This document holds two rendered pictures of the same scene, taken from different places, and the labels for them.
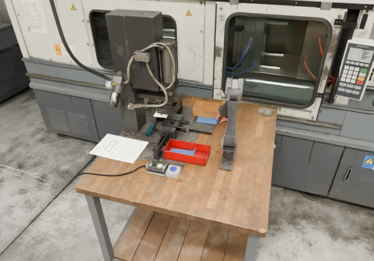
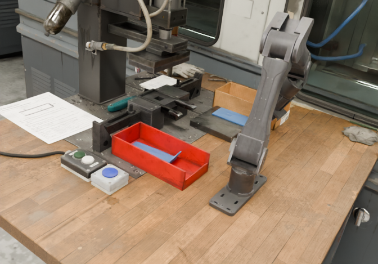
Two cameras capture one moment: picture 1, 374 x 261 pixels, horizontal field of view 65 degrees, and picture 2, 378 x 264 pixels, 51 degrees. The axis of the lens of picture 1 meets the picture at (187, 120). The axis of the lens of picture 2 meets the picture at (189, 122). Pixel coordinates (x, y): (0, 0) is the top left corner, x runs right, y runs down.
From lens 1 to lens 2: 0.73 m
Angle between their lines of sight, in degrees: 14
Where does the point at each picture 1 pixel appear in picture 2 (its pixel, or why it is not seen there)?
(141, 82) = not seen: outside the picture
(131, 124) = (90, 84)
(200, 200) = (125, 254)
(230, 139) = (249, 144)
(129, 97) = (94, 27)
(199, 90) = (247, 76)
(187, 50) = not seen: outside the picture
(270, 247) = not seen: outside the picture
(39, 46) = not seen: outside the picture
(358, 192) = not seen: outside the picture
